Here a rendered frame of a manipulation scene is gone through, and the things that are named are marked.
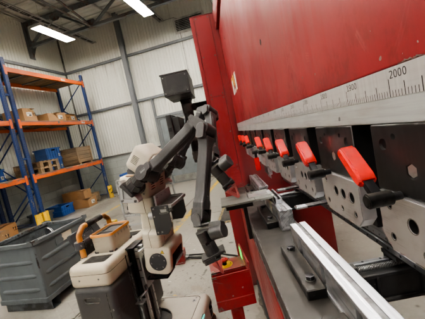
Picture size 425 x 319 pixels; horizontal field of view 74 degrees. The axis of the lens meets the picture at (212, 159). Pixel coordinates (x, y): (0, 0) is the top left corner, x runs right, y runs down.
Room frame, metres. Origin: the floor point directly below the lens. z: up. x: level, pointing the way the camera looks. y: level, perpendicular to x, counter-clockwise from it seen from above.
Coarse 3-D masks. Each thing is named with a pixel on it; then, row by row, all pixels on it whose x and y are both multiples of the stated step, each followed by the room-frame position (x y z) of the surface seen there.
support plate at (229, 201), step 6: (252, 192) 1.53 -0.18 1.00; (222, 198) 1.55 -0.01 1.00; (228, 198) 1.52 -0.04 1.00; (234, 198) 1.49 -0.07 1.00; (240, 198) 1.46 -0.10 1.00; (246, 198) 1.44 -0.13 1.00; (252, 198) 1.41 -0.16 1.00; (258, 198) 1.39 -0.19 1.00; (264, 198) 1.38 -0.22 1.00; (270, 198) 1.38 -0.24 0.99; (222, 204) 1.41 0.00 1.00; (228, 204) 1.39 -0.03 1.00; (234, 204) 1.38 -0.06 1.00
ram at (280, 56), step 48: (240, 0) 1.12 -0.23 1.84; (288, 0) 0.59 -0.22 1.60; (336, 0) 0.40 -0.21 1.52; (384, 0) 0.31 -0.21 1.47; (240, 48) 1.35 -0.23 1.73; (288, 48) 0.65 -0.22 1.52; (336, 48) 0.43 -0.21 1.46; (384, 48) 0.32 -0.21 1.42; (240, 96) 1.71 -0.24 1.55; (288, 96) 0.72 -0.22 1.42
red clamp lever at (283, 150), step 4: (276, 140) 0.78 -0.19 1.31; (280, 140) 0.77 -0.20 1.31; (276, 144) 0.77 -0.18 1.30; (280, 144) 0.76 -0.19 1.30; (284, 144) 0.76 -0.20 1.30; (280, 148) 0.75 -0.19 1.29; (284, 148) 0.75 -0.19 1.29; (280, 152) 0.74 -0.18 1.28; (284, 152) 0.74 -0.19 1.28; (284, 156) 0.73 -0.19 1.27; (284, 160) 0.72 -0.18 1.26; (288, 160) 0.71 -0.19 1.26; (292, 160) 0.71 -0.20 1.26; (296, 160) 0.71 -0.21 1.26; (284, 164) 0.71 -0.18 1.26; (288, 164) 0.71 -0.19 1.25; (292, 164) 0.71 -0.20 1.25
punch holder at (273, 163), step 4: (264, 132) 1.13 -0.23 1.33; (268, 132) 1.05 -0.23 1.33; (272, 132) 1.02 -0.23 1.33; (264, 136) 1.15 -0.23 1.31; (268, 136) 1.07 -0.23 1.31; (272, 136) 1.02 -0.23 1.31; (272, 140) 1.02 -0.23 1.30; (272, 144) 1.02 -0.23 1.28; (276, 152) 1.03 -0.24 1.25; (268, 160) 1.15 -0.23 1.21; (272, 160) 1.07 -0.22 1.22; (276, 160) 1.02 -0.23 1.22; (268, 164) 1.16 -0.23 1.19; (272, 164) 1.08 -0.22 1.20; (276, 164) 1.02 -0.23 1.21; (272, 168) 1.10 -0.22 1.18; (276, 168) 1.02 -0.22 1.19; (276, 172) 1.03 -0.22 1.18
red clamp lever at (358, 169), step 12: (348, 156) 0.36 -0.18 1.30; (360, 156) 0.36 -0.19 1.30; (348, 168) 0.36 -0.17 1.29; (360, 168) 0.35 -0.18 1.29; (360, 180) 0.34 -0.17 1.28; (372, 180) 0.34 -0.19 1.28; (372, 192) 0.32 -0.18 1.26; (384, 192) 0.32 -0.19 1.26; (396, 192) 0.32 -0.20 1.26; (372, 204) 0.31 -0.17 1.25; (384, 204) 0.31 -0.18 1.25
